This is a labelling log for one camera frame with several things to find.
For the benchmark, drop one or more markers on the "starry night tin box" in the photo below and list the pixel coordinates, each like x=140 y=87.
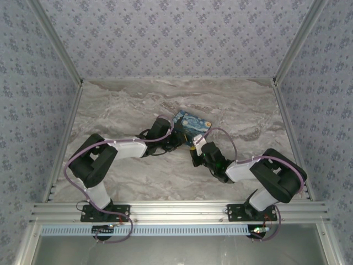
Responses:
x=193 y=124

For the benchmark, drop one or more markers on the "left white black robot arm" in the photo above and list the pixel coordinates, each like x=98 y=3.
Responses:
x=129 y=149

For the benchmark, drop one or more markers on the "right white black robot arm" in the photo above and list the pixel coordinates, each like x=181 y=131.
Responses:
x=240 y=171

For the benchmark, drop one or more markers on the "small circuit board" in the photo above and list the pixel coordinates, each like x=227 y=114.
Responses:
x=260 y=229
x=109 y=226

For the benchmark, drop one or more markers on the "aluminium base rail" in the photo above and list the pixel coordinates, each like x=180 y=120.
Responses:
x=179 y=211

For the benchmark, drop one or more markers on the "right black mount plate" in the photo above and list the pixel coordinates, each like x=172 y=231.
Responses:
x=234 y=212

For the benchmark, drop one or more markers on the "black mount plate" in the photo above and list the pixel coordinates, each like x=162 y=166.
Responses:
x=234 y=212
x=121 y=212

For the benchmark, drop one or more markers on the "aluminium side rail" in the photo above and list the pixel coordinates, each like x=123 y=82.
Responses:
x=288 y=124
x=69 y=124

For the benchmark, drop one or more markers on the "left black mount plate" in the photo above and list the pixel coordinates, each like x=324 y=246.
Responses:
x=121 y=212

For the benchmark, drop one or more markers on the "aluminium corner post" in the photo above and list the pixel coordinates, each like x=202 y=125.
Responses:
x=58 y=41
x=298 y=41

